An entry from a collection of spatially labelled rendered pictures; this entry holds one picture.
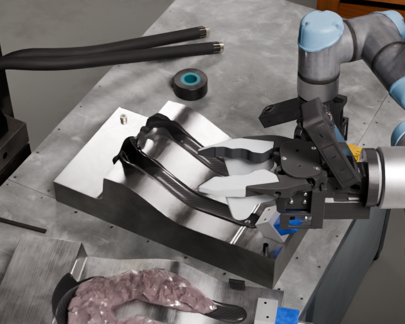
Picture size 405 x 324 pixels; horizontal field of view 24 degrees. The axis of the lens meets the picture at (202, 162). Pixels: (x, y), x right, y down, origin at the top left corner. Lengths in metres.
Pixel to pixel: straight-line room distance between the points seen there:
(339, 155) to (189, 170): 0.84
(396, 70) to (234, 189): 0.58
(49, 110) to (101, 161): 1.46
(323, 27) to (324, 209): 0.55
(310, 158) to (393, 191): 0.10
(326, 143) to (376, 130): 1.09
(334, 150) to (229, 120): 1.08
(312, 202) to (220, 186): 0.11
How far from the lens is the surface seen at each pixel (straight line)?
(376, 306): 2.83
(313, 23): 1.62
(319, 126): 1.05
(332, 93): 1.68
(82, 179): 1.94
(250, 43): 2.37
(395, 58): 1.60
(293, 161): 1.11
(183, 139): 1.93
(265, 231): 1.78
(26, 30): 3.80
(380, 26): 1.66
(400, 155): 1.12
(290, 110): 1.73
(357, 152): 2.04
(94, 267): 1.77
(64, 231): 1.93
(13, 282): 1.72
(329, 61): 1.64
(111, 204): 1.89
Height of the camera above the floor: 2.25
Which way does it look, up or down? 45 degrees down
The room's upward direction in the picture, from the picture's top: straight up
